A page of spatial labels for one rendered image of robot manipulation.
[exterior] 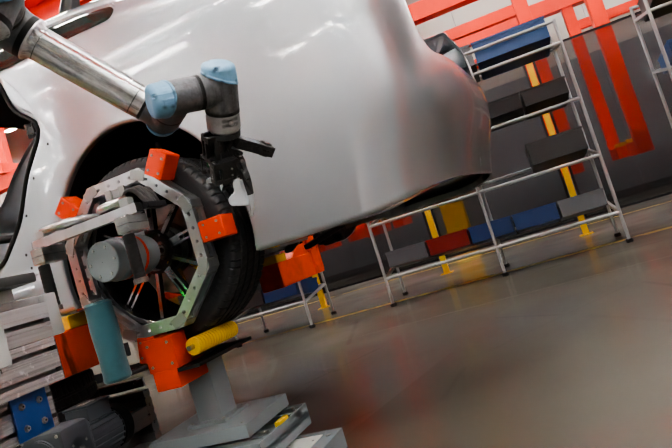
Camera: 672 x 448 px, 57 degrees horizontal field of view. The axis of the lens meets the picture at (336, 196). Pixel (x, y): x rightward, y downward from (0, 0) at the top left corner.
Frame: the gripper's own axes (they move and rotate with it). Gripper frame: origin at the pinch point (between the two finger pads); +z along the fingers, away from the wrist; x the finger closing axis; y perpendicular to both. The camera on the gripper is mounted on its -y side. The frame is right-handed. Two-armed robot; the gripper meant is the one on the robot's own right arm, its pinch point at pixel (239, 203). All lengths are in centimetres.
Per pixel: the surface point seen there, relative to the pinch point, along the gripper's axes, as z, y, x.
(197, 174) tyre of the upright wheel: 21, -12, -56
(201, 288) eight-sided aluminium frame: 48, 0, -33
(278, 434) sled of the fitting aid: 94, -8, -3
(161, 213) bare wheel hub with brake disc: 42, -4, -73
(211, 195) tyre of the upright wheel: 25, -13, -48
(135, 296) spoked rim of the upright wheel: 65, 13, -63
